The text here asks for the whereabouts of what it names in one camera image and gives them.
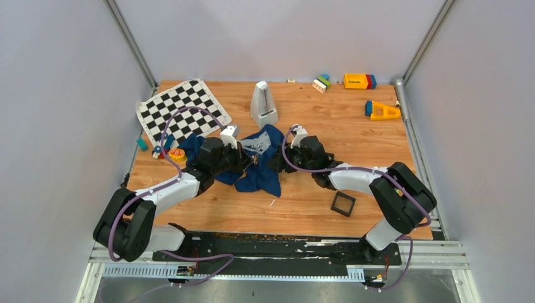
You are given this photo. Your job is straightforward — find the teal small block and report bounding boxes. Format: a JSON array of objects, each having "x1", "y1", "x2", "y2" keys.
[{"x1": 136, "y1": 138, "x2": 149, "y2": 152}]

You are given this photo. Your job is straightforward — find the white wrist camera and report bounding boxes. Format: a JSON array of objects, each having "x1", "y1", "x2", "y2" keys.
[
  {"x1": 290, "y1": 124, "x2": 308, "y2": 148},
  {"x1": 220, "y1": 124, "x2": 240, "y2": 150}
]

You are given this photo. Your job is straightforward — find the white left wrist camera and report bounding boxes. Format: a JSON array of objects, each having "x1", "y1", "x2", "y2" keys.
[{"x1": 220, "y1": 124, "x2": 240, "y2": 150}]

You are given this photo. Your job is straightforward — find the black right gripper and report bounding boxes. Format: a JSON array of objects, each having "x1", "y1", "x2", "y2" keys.
[{"x1": 266, "y1": 141, "x2": 315, "y2": 174}]

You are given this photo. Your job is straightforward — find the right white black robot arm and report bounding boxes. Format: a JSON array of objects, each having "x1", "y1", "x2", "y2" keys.
[{"x1": 267, "y1": 136, "x2": 437, "y2": 264}]

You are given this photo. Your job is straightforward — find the red white blue toy car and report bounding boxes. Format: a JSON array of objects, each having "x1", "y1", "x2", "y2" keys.
[{"x1": 152, "y1": 134, "x2": 175, "y2": 159}]

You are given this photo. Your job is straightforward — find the checkered chessboard mat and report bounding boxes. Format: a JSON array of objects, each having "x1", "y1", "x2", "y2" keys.
[{"x1": 136, "y1": 80, "x2": 232, "y2": 146}]

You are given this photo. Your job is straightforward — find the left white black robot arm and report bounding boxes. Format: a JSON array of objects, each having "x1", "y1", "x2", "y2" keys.
[{"x1": 93, "y1": 138, "x2": 253, "y2": 262}]

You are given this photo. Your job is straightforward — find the yellow toy block bin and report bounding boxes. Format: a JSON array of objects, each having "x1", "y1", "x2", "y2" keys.
[{"x1": 343, "y1": 73, "x2": 377, "y2": 90}]

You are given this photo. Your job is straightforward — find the blue cartoon print shirt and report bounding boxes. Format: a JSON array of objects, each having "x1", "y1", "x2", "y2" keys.
[{"x1": 179, "y1": 124, "x2": 283, "y2": 197}]

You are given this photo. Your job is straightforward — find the white green blue blocks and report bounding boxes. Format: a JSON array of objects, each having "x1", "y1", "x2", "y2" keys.
[{"x1": 312, "y1": 74, "x2": 331, "y2": 93}]

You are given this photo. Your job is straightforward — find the white metronome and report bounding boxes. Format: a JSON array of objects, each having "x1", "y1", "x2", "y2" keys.
[{"x1": 250, "y1": 81, "x2": 279, "y2": 129}]

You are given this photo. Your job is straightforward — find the yellow blue toy ramp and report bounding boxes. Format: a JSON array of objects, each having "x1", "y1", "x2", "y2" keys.
[{"x1": 365, "y1": 100, "x2": 401, "y2": 121}]

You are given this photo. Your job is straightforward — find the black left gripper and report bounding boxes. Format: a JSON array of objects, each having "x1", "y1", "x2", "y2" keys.
[{"x1": 211, "y1": 140, "x2": 254, "y2": 175}]

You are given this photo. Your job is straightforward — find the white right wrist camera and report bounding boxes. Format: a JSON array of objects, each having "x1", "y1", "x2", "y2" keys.
[{"x1": 290, "y1": 124, "x2": 308, "y2": 148}]

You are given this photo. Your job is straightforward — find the grey metal pipe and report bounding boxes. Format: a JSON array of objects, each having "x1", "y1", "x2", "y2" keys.
[{"x1": 392, "y1": 75, "x2": 410, "y2": 122}]

